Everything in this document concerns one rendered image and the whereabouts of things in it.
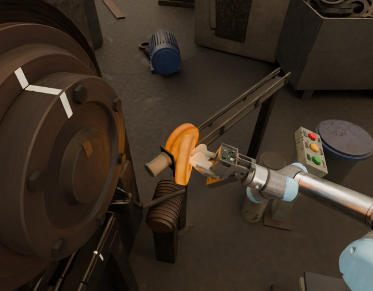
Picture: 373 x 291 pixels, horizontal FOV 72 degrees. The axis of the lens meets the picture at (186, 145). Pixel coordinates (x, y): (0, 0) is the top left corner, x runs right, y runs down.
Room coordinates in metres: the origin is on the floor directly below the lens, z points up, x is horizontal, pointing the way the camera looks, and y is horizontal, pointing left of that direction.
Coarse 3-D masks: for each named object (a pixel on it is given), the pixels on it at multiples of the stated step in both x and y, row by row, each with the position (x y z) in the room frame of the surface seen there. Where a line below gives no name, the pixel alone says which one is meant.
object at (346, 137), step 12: (336, 120) 1.22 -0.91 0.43; (324, 132) 1.11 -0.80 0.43; (336, 132) 1.11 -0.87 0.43; (348, 132) 1.12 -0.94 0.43; (360, 132) 1.12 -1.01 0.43; (324, 144) 1.02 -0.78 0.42; (336, 144) 1.01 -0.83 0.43; (348, 144) 1.02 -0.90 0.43; (360, 144) 1.02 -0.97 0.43; (372, 144) 1.02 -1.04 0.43; (324, 156) 1.01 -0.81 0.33; (336, 156) 0.95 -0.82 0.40; (348, 156) 0.94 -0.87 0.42; (360, 156) 0.94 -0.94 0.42; (336, 168) 0.96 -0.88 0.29; (348, 168) 0.96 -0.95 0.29; (336, 180) 0.96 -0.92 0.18
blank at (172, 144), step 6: (180, 126) 0.72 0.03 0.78; (186, 126) 0.72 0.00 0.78; (192, 126) 0.73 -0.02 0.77; (174, 132) 0.70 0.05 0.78; (180, 132) 0.69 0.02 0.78; (186, 132) 0.71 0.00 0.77; (192, 132) 0.73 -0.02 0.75; (198, 132) 0.75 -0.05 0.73; (174, 138) 0.67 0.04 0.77; (180, 138) 0.69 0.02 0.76; (198, 138) 0.76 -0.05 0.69; (168, 144) 0.67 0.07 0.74; (174, 144) 0.66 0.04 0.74; (168, 150) 0.66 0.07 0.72; (174, 150) 0.66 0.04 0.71; (174, 156) 0.66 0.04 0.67
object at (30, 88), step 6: (18, 72) 0.26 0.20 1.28; (18, 78) 0.26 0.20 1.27; (24, 78) 0.27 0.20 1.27; (24, 84) 0.26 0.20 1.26; (30, 90) 0.26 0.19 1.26; (36, 90) 0.26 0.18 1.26; (42, 90) 0.26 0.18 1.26; (48, 90) 0.26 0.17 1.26; (54, 90) 0.26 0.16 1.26; (60, 90) 0.26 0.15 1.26; (60, 96) 0.25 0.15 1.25; (66, 102) 0.26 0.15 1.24; (66, 108) 0.25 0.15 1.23
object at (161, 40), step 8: (160, 32) 2.65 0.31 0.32; (168, 32) 2.68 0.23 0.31; (152, 40) 2.54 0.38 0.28; (160, 40) 2.43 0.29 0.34; (168, 40) 2.47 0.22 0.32; (176, 40) 2.61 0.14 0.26; (152, 48) 2.42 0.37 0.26; (160, 48) 2.29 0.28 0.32; (168, 48) 2.31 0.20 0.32; (176, 48) 2.42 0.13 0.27; (152, 56) 2.28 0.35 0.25; (160, 56) 2.27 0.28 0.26; (168, 56) 2.29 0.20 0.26; (176, 56) 2.30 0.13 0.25; (152, 64) 2.28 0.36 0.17; (160, 64) 2.27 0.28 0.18; (168, 64) 2.28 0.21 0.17; (176, 64) 2.30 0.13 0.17; (152, 72) 2.39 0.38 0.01; (160, 72) 2.27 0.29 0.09; (168, 72) 2.28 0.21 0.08
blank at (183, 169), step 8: (184, 136) 0.55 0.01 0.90; (192, 136) 0.56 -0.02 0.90; (184, 144) 0.51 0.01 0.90; (192, 144) 0.54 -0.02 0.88; (184, 152) 0.49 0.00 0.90; (184, 160) 0.47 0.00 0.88; (176, 168) 0.46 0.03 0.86; (184, 168) 0.46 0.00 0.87; (176, 176) 0.45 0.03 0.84; (184, 176) 0.45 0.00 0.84; (184, 184) 0.45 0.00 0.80
